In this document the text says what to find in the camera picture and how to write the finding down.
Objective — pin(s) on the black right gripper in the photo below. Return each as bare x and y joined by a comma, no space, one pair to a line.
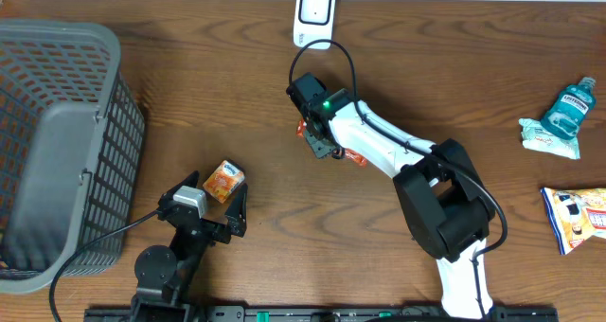
318,150

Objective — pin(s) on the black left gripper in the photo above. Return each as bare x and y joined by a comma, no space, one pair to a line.
236,221

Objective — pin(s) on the small orange tissue pack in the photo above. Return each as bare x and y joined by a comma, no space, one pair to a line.
223,181

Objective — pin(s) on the orange red snack bar wrapper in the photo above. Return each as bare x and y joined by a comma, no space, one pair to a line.
355,157

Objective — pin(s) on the pale green snack packet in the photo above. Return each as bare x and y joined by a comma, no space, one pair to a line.
535,137

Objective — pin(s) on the teal Listerine mouthwash bottle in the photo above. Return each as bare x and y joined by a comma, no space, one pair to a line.
567,113

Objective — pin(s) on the yellow chips snack bag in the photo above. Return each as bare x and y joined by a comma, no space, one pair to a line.
575,215

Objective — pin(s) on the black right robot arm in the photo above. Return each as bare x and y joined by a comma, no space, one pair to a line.
445,205

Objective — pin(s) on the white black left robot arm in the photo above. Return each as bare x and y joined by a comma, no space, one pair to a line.
164,273

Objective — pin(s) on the white barcode scanner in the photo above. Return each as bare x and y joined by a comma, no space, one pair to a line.
313,20

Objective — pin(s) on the grey plastic shopping basket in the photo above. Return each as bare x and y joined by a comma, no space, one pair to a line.
71,143

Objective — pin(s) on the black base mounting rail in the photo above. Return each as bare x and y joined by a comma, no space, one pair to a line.
241,314

